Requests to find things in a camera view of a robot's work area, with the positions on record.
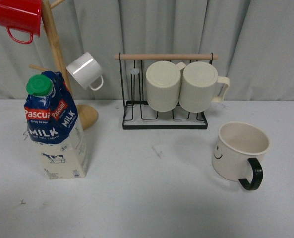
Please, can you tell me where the cream ribbed mug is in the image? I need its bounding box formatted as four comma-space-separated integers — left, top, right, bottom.
146, 61, 186, 112
179, 61, 230, 113

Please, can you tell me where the wooden mug tree stand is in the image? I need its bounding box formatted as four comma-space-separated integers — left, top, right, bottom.
41, 0, 98, 130

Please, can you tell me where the red enamel mug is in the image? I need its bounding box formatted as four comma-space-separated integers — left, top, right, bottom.
0, 0, 42, 44

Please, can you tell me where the cream ribbed mug left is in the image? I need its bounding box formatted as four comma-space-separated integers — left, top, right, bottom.
146, 61, 186, 112

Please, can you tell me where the white hanging mug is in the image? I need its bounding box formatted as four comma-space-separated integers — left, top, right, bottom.
66, 52, 104, 91

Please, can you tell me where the Pascual milk carton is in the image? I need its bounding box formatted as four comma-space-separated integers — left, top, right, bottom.
24, 71, 88, 179

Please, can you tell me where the cream ribbed mug right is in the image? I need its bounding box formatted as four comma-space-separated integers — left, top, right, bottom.
179, 61, 230, 113

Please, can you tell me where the black wire cup rack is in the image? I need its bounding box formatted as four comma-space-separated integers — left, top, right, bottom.
114, 52, 219, 130

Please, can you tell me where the cream smiley mug black handle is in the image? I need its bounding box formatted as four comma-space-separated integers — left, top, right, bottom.
212, 121, 270, 191

